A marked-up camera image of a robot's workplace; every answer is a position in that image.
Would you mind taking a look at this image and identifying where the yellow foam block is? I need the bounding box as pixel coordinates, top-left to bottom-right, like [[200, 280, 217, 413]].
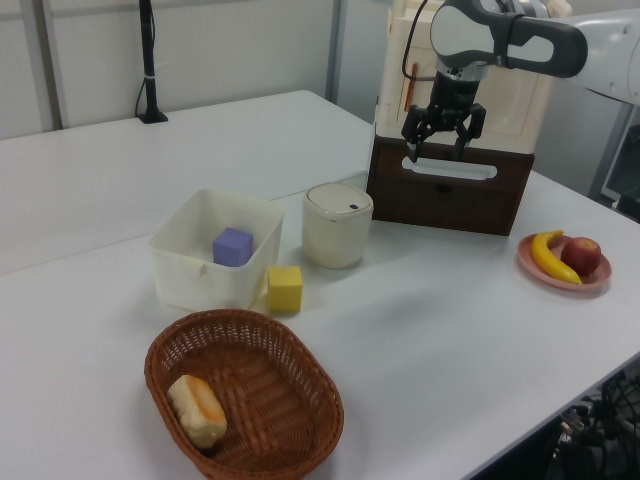
[[266, 265, 305, 315]]

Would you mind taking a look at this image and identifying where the dark brown wooden cabinet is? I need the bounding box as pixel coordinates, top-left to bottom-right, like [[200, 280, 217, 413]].
[[364, 134, 536, 237]]

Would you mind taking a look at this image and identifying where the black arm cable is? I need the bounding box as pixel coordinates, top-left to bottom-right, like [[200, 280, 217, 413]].
[[401, 0, 437, 83]]

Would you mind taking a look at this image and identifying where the toy bread loaf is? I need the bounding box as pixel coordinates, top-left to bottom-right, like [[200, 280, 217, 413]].
[[166, 374, 229, 450]]

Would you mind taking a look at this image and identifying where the wooden drawer with white handle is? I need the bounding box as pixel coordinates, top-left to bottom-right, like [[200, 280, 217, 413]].
[[372, 141, 533, 194]]

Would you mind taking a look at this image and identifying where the yellow toy banana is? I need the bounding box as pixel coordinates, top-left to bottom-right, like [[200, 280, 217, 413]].
[[530, 229, 584, 286]]

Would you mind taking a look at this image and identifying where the purple foam block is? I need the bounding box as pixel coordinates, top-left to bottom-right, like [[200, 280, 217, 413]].
[[212, 227, 255, 267]]

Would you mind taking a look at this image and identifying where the black camera stand pole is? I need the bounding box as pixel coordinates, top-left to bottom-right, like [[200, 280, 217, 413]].
[[135, 0, 170, 125]]

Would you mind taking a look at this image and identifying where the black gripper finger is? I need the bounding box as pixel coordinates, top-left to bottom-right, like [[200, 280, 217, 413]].
[[400, 103, 436, 164], [453, 102, 488, 163]]

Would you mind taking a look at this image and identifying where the white plastic bin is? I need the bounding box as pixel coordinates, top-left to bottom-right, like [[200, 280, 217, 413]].
[[148, 188, 285, 310]]

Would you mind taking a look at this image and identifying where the red toy apple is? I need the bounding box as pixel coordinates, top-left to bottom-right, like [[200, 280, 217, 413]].
[[560, 236, 602, 276]]

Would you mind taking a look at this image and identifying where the pink plate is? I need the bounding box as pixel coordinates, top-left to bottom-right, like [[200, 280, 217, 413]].
[[517, 233, 613, 292]]

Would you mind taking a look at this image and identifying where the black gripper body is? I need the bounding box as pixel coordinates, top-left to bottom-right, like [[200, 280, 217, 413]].
[[424, 71, 485, 127]]

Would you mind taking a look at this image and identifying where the brown wicker basket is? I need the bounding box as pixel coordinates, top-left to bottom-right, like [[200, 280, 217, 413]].
[[143, 308, 346, 480]]

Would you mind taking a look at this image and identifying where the small white trash can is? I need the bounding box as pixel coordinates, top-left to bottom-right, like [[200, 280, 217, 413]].
[[301, 182, 375, 270]]

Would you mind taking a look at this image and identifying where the black cable bundle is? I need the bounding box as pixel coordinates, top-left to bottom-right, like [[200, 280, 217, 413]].
[[549, 369, 640, 480]]

